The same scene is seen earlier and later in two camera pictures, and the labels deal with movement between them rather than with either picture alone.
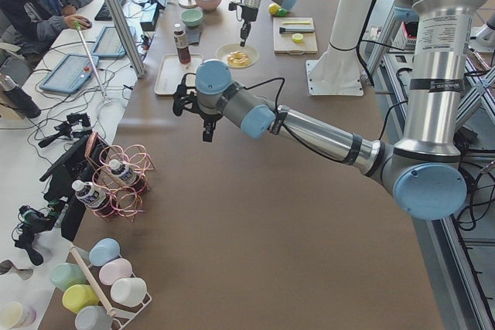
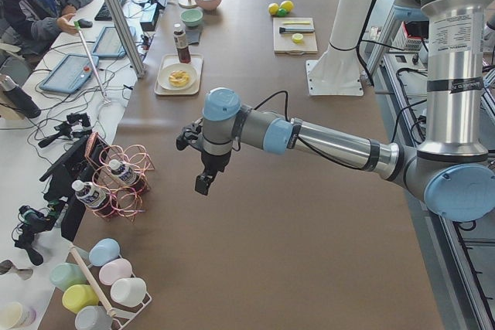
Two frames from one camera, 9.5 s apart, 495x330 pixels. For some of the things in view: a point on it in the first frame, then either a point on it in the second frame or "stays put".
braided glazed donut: (237, 58) to (179, 78)
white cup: (131, 291) stays put
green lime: (282, 12) stays put
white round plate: (238, 56) to (163, 75)
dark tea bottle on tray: (181, 42) stays put
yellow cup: (77, 297) stays put
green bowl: (192, 17) stays put
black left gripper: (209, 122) to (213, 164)
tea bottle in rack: (123, 171) stays put
